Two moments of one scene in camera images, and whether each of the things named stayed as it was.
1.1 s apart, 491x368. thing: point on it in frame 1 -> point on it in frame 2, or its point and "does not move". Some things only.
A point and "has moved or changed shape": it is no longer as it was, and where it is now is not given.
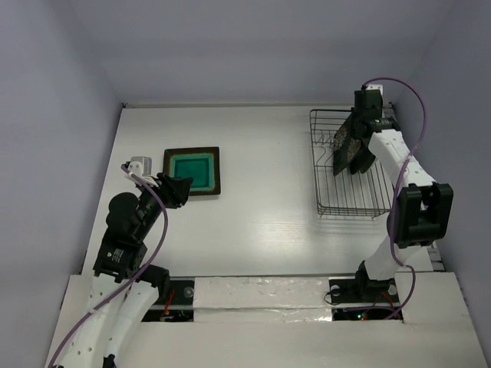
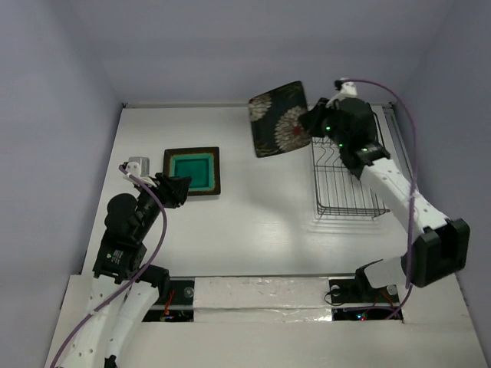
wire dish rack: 366,193 does not move
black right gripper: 363,125 -> 317,119
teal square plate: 201,164 does not move
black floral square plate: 344,142 has moved or changed shape
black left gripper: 175,188 does not move
